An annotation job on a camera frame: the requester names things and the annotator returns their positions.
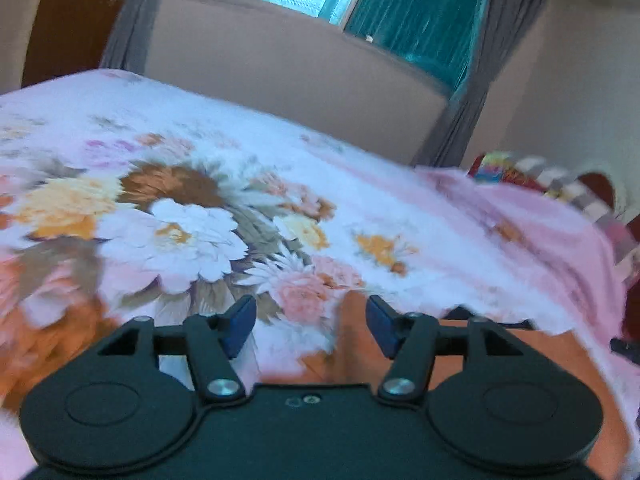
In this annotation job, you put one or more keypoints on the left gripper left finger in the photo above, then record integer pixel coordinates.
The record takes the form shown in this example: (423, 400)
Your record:
(209, 344)

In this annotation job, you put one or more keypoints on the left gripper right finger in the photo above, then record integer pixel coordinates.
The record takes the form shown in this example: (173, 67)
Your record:
(492, 358)

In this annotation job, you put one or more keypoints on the orange garment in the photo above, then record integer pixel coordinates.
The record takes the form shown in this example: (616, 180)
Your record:
(515, 402)

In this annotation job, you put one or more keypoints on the floral pink bed sheet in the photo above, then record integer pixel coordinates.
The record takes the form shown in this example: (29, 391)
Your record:
(125, 197)

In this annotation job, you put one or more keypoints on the pink blanket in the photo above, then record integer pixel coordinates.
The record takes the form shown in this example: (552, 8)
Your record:
(551, 246)

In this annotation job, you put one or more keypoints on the colourful patterned cloth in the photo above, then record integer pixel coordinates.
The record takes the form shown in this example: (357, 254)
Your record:
(495, 167)

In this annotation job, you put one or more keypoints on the striped pillow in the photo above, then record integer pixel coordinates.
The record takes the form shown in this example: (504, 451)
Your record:
(595, 210)

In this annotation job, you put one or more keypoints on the red white headboard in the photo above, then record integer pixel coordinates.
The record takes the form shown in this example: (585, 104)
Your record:
(602, 186)

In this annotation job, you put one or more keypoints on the left grey curtain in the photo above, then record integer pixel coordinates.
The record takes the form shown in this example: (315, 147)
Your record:
(128, 44)

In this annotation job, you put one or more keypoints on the grey curtain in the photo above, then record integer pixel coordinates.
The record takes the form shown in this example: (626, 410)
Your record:
(128, 44)
(503, 24)

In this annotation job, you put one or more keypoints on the brown wooden door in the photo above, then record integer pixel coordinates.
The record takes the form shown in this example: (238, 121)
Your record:
(68, 37)

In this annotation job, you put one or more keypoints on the right grey curtain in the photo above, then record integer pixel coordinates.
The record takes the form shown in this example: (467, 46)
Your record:
(503, 24)

